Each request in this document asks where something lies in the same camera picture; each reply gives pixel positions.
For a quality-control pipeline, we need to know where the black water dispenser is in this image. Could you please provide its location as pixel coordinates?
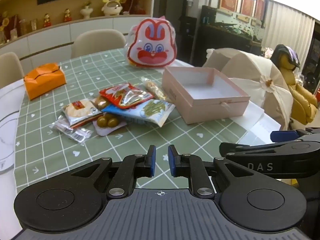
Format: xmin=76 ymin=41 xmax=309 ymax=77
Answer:
xmin=179 ymin=16 xmax=198 ymax=64

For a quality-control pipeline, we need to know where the white rice cracker packet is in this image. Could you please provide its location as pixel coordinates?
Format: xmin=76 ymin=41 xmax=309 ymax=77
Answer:
xmin=61 ymin=99 xmax=103 ymax=128

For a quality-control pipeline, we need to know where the beige dining chair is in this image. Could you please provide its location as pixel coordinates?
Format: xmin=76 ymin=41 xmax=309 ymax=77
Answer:
xmin=0 ymin=52 xmax=25 ymax=89
xmin=71 ymin=29 xmax=127 ymax=59

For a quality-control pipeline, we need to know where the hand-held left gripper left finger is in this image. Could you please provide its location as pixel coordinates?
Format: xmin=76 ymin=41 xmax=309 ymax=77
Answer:
xmin=71 ymin=144 xmax=157 ymax=198

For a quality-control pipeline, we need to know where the cream covered chair with flower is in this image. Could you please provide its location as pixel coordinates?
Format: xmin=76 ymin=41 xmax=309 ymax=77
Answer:
xmin=202 ymin=48 xmax=293 ymax=130

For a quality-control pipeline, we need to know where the green checked tablecloth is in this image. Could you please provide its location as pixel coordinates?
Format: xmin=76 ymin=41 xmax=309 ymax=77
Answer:
xmin=14 ymin=47 xmax=250 ymax=189

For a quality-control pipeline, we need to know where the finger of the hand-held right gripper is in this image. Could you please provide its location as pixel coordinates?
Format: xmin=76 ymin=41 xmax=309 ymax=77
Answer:
xmin=219 ymin=140 xmax=320 ymax=180
xmin=270 ymin=127 xmax=320 ymax=145

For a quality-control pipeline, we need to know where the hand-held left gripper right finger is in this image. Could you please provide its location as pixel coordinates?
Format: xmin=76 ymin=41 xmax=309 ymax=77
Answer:
xmin=168 ymin=144 xmax=253 ymax=198

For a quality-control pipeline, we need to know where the brown plush toy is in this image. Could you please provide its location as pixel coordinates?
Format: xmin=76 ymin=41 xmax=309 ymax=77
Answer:
xmin=120 ymin=0 xmax=146 ymax=15

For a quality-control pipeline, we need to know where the pink cardboard box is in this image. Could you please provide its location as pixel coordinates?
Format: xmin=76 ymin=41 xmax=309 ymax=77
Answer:
xmin=162 ymin=66 xmax=251 ymax=125

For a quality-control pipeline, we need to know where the red snack packet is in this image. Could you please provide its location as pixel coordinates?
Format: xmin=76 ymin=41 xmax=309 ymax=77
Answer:
xmin=99 ymin=83 xmax=154 ymax=109

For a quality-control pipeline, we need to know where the blue green snack packet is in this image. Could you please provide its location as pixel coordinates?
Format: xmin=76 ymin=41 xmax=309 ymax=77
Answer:
xmin=101 ymin=99 xmax=175 ymax=127

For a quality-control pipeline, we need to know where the glass fish tank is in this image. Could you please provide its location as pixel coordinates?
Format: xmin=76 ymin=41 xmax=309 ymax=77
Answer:
xmin=200 ymin=0 xmax=268 ymax=55

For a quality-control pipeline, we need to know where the green olives packet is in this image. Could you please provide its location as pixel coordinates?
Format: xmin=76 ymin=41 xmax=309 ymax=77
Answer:
xmin=93 ymin=114 xmax=128 ymax=137

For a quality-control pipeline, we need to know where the red white rabbit snack bag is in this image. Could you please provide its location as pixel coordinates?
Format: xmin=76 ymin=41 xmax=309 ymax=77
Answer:
xmin=125 ymin=16 xmax=178 ymax=68

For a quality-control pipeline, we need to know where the white vase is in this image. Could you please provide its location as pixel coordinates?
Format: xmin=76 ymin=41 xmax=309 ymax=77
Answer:
xmin=80 ymin=2 xmax=94 ymax=19

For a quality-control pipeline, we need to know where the white curtain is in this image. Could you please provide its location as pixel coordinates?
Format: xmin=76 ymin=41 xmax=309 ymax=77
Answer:
xmin=262 ymin=1 xmax=316 ymax=55

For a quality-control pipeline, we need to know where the orange tissue box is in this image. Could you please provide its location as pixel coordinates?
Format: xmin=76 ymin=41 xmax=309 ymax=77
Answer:
xmin=24 ymin=62 xmax=67 ymax=101

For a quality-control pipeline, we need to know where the white sideboard cabinet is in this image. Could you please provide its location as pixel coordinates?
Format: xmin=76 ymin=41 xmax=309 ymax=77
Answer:
xmin=0 ymin=14 xmax=153 ymax=68

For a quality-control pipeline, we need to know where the white cartoon figurine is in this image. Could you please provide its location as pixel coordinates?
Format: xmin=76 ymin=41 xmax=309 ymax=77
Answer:
xmin=101 ymin=0 xmax=123 ymax=16

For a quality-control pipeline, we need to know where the clear yellow rice bar packet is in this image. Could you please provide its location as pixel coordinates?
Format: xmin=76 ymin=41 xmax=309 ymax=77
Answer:
xmin=140 ymin=77 xmax=173 ymax=103

